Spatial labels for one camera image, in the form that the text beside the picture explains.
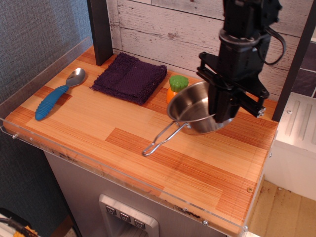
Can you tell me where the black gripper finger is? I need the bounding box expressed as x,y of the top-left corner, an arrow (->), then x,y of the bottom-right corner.
208,84 -> 218,115
214,88 -> 240,123

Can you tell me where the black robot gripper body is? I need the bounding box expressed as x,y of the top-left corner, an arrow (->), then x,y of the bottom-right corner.
197,52 -> 269,118

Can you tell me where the stainless steel pot with handle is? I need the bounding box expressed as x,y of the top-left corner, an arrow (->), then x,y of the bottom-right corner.
142,81 -> 233,157

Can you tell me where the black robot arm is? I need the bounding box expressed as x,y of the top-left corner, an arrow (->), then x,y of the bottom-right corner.
197,0 -> 286,123

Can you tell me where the orange toy carrot green top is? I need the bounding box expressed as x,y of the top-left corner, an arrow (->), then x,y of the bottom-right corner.
166,75 -> 189,103

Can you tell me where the clear acrylic table guard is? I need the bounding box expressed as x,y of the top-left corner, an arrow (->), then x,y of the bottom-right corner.
0,38 -> 277,237

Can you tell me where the white toy appliance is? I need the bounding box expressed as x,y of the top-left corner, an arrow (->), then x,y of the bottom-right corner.
264,93 -> 316,200

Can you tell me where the purple folded cloth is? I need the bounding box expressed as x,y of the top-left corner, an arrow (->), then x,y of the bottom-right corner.
91,52 -> 167,105

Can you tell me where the silver dispenser panel with buttons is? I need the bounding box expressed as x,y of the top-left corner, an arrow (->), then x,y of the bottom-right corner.
99,194 -> 159,237

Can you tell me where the grey toy fridge cabinet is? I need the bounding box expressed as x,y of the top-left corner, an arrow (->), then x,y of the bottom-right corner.
44,152 -> 223,237

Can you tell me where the orange black object bottom left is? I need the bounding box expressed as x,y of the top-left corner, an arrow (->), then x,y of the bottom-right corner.
0,207 -> 39,237

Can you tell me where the dark right frame post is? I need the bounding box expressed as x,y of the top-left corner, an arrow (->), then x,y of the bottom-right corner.
272,0 -> 316,122

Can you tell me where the dark frame post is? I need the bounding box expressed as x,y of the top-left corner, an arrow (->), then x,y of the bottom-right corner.
272,0 -> 316,122
87,0 -> 113,66

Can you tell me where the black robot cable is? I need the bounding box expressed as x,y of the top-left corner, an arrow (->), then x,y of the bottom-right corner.
256,26 -> 287,66

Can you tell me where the blue handled metal spoon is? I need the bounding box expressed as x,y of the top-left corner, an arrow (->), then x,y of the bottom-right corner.
35,68 -> 85,121

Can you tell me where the dark left frame post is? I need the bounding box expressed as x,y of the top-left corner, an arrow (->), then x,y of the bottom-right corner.
87,0 -> 113,66

